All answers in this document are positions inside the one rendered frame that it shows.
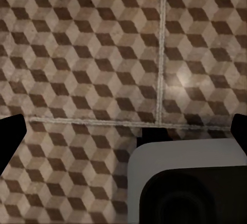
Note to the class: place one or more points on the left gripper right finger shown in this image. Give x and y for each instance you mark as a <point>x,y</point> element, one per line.
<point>239,130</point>

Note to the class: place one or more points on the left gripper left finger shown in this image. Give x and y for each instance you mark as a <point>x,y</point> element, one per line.
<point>12,131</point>

